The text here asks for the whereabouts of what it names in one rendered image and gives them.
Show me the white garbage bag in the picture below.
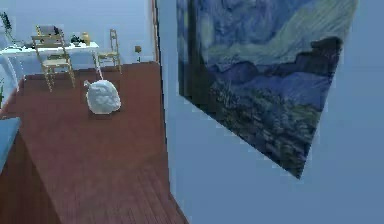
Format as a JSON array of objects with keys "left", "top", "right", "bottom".
[{"left": 83, "top": 79, "right": 122, "bottom": 116}]

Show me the yellow vase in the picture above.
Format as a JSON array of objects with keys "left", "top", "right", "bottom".
[{"left": 80, "top": 31, "right": 92, "bottom": 47}]

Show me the white dining table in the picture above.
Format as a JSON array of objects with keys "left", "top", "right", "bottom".
[{"left": 0, "top": 41, "right": 101, "bottom": 81}]

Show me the dark leafy house plant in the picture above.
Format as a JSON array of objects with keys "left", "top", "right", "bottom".
[{"left": 0, "top": 11, "right": 21, "bottom": 48}]

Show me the blue landscape wall painting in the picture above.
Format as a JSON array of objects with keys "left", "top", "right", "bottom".
[{"left": 176, "top": 0, "right": 360, "bottom": 180}]

